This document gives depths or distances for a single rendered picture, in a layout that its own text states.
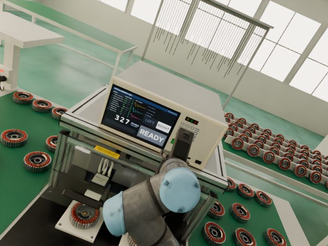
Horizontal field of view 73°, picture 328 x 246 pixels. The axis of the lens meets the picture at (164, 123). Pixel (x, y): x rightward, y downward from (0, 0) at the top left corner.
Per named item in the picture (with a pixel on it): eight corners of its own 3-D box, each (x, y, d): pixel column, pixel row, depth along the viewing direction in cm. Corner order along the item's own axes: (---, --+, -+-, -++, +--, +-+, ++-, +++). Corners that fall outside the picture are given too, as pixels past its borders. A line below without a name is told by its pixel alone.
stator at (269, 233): (261, 240, 118) (265, 235, 117) (265, 228, 127) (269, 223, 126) (281, 256, 114) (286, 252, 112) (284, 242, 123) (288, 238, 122)
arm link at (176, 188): (148, 185, 39) (192, 164, 39) (150, 171, 50) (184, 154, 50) (168, 225, 39) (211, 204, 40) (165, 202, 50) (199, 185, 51)
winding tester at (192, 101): (202, 170, 86) (228, 127, 77) (97, 126, 84) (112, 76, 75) (201, 127, 121) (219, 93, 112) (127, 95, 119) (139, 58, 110)
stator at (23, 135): (-1, 134, 111) (0, 128, 110) (25, 133, 119) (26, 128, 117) (1, 148, 104) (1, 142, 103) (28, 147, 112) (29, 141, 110)
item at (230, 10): (216, 129, 428) (275, 27, 343) (128, 91, 421) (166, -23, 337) (215, 118, 473) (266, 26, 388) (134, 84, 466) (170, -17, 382)
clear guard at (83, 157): (116, 227, 64) (122, 214, 62) (38, 195, 64) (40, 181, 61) (142, 162, 94) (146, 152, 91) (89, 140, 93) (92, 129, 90)
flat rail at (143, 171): (209, 202, 88) (213, 197, 86) (62, 141, 86) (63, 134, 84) (209, 200, 89) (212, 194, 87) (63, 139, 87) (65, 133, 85)
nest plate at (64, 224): (92, 243, 82) (93, 241, 81) (54, 228, 81) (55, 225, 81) (108, 211, 95) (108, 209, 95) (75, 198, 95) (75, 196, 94)
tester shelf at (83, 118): (223, 194, 86) (229, 186, 84) (58, 125, 83) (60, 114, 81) (215, 139, 125) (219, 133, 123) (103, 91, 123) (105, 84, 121)
